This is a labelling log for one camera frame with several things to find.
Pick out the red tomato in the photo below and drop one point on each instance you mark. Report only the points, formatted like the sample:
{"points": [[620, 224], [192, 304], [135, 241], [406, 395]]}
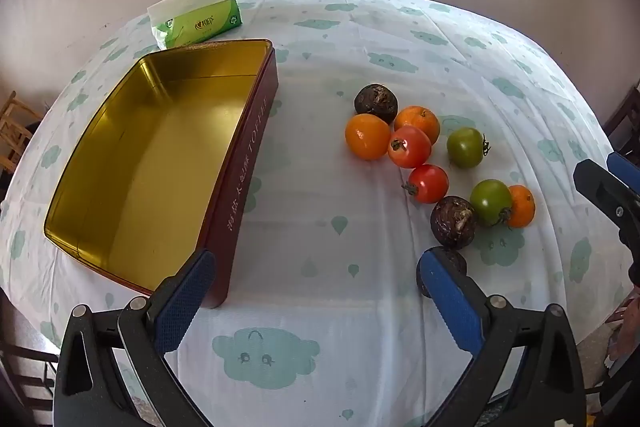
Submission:
{"points": [[428, 183], [409, 147]]}

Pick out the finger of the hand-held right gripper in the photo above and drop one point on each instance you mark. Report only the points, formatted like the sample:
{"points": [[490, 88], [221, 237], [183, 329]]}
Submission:
{"points": [[625, 169], [600, 189]]}

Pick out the green tomato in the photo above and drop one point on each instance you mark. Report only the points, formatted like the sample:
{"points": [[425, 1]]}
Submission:
{"points": [[466, 148], [490, 202]]}

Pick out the light wooden stool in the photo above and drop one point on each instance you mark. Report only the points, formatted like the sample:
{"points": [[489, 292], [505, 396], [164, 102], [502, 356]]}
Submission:
{"points": [[15, 132]]}

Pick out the brown taro root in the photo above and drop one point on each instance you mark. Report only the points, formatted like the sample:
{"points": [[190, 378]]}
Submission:
{"points": [[452, 259], [376, 99], [453, 222]]}

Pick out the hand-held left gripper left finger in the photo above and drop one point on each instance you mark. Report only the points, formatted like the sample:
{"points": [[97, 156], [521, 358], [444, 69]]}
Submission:
{"points": [[182, 302]]}

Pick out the orange mandarin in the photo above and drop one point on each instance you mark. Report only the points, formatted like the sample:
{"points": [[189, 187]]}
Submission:
{"points": [[367, 137], [522, 206], [420, 119]]}

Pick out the red and gold tin box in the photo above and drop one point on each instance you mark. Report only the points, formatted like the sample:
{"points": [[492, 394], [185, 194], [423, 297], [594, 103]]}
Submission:
{"points": [[150, 167]]}

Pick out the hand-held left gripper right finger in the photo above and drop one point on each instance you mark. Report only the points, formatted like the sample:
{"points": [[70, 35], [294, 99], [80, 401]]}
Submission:
{"points": [[452, 302]]}

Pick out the green tissue pack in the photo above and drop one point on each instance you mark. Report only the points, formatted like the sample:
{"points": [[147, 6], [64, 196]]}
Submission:
{"points": [[200, 24]]}

